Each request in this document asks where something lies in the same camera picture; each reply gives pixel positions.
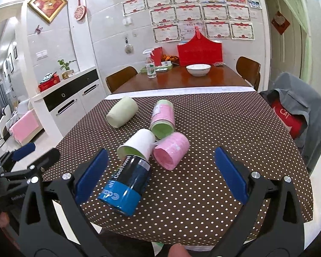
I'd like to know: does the black and blue cup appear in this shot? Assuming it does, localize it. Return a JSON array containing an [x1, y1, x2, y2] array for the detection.
[[98, 155, 152, 216]]

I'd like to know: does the pale green cup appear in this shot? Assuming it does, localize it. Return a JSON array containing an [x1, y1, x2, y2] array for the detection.
[[106, 97, 138, 128]]

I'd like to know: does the white paper cup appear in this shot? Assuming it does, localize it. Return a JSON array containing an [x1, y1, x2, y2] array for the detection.
[[116, 129, 156, 161]]

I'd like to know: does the pink cup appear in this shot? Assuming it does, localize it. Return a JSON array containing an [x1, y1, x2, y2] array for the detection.
[[152, 132, 190, 170]]

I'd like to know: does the left hand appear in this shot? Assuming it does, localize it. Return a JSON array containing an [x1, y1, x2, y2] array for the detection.
[[0, 212, 10, 229]]

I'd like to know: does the right hand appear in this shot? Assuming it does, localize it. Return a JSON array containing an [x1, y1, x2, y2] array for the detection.
[[168, 244, 191, 257]]

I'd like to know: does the pink towel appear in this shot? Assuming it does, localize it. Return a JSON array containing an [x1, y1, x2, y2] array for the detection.
[[9, 109, 43, 146]]

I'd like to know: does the sofa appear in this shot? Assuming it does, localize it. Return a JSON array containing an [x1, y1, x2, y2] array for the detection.
[[0, 99, 34, 147]]

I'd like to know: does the white sideboard cabinet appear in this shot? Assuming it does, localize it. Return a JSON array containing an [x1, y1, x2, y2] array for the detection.
[[31, 67, 106, 140]]

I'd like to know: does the red box on cabinet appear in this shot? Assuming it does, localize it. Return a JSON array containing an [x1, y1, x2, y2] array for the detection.
[[38, 72, 60, 92]]

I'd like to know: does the potted plant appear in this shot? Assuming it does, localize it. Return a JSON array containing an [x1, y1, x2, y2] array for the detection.
[[58, 59, 76, 79]]

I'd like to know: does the left wooden chair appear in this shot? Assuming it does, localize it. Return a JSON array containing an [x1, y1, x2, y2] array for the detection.
[[105, 66, 138, 93]]

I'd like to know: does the wooden chair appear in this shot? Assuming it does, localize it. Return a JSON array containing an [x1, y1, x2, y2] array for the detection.
[[236, 56, 261, 91], [105, 66, 138, 93]]

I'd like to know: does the red cat cushion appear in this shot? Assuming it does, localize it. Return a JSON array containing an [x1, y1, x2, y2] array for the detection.
[[271, 99, 306, 139]]

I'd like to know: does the brown polka dot tablecloth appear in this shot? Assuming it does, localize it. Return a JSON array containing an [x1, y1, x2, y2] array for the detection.
[[43, 92, 313, 246]]

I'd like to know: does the pink jar green lid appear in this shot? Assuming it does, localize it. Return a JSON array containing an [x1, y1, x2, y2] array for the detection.
[[149, 99, 176, 139]]

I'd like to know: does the spray bottle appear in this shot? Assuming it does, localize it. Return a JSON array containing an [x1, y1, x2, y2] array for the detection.
[[143, 49, 156, 79]]

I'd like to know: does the grey jacket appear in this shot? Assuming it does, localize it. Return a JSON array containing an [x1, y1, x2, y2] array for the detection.
[[260, 73, 321, 173]]

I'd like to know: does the green tray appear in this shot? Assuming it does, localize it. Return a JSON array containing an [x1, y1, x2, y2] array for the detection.
[[140, 64, 173, 73]]

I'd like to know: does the red envelope box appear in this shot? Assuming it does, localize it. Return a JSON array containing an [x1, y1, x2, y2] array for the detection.
[[150, 47, 163, 67]]

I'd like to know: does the gold framed red picture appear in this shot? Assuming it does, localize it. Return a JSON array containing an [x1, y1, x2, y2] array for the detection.
[[28, 0, 68, 23]]

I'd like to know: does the right wooden chair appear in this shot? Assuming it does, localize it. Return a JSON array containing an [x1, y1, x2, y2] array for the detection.
[[236, 56, 261, 91]]

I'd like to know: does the white bowl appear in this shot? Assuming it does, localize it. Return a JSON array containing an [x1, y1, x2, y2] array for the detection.
[[186, 64, 211, 77]]

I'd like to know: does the red gift bag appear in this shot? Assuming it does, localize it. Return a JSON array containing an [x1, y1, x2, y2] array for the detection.
[[177, 27, 223, 67]]

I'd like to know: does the red door decoration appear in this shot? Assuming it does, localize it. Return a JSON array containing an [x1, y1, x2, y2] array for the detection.
[[271, 11, 290, 35]]

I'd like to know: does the red round wall ornament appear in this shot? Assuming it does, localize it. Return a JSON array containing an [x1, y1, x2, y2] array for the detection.
[[73, 0, 86, 21]]

